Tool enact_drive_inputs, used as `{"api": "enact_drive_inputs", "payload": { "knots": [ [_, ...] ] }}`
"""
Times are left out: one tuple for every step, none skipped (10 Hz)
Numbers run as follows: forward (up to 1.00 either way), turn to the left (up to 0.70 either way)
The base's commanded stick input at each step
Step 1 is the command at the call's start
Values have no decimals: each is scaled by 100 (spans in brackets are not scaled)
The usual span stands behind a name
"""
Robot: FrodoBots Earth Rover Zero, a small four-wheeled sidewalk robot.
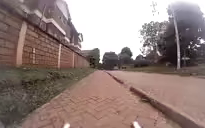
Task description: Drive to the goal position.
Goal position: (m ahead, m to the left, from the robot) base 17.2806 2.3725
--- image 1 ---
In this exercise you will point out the distant trees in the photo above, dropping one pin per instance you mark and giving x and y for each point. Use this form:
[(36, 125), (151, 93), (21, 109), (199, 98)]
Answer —
[(110, 58)]

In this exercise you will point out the red brick path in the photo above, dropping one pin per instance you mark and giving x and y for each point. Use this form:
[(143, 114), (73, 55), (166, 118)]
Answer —
[(96, 96)]

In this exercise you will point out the pale concrete kerb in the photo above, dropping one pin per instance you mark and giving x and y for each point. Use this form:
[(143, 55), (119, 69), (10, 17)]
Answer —
[(156, 103)]

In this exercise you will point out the robot's own part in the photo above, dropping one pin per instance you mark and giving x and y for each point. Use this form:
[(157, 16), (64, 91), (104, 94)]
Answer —
[(66, 125), (136, 124)]

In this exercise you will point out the grass verge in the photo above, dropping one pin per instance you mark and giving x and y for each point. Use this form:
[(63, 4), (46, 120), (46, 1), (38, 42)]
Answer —
[(30, 86)]

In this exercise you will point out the reddish-grey road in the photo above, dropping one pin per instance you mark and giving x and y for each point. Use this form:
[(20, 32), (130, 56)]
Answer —
[(176, 86)]

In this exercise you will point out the pale utility pole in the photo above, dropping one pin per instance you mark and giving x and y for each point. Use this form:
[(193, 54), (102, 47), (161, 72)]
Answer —
[(177, 43)]

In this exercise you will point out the grass strip beyond road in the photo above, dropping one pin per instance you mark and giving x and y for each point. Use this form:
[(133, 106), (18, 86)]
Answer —
[(190, 70)]

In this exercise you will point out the large dark trees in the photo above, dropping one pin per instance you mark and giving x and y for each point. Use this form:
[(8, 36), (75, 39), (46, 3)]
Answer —
[(186, 33)]

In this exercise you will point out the brick boundary wall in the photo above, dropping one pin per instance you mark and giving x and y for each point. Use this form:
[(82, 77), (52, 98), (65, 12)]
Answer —
[(40, 50)]

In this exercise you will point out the building behind wall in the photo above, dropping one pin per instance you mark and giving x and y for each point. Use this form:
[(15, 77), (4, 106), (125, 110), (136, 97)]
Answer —
[(56, 16)]

